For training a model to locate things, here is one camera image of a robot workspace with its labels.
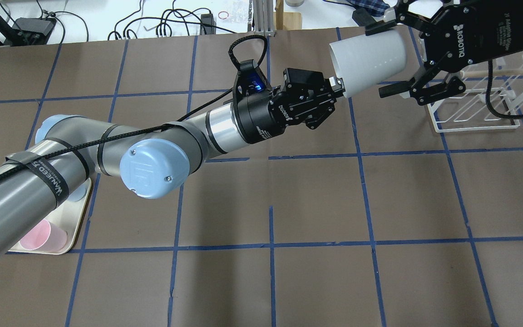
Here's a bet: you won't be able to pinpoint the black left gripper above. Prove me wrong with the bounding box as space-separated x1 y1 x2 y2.
235 68 346 144

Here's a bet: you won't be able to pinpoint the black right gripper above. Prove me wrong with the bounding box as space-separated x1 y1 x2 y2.
365 0 523 105

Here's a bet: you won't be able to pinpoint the white plastic ikea cup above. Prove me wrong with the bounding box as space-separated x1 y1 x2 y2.
330 30 407 99

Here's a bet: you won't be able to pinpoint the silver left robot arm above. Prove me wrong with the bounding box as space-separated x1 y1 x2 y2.
0 68 346 255

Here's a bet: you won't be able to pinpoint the wooden rack dowel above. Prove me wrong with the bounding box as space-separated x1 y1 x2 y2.
460 69 523 78

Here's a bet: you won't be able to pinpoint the pink plastic cup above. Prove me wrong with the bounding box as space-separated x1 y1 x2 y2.
19 219 67 252

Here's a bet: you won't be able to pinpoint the wooden block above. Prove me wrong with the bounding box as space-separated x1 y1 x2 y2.
274 0 305 30

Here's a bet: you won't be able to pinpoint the red rubber band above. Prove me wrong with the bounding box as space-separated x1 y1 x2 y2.
217 11 230 20

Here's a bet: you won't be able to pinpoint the cream plastic tray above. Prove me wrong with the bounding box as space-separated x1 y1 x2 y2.
9 178 93 255

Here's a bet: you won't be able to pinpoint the black power adapter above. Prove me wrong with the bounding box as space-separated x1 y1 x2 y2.
12 17 57 45

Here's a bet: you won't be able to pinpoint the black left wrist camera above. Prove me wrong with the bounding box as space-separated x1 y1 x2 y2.
233 59 271 99

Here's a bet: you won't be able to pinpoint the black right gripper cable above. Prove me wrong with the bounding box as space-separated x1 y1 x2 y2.
486 57 523 120

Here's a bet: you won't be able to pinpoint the aluminium frame post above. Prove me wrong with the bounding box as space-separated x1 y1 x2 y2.
251 0 275 37

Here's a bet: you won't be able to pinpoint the white wire cup rack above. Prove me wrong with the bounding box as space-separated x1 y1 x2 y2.
426 54 523 133

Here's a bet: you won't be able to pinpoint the black desk cables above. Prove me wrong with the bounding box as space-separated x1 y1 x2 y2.
107 7 237 41

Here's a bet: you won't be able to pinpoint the black braided left cable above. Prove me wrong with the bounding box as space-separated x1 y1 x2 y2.
0 35 271 197

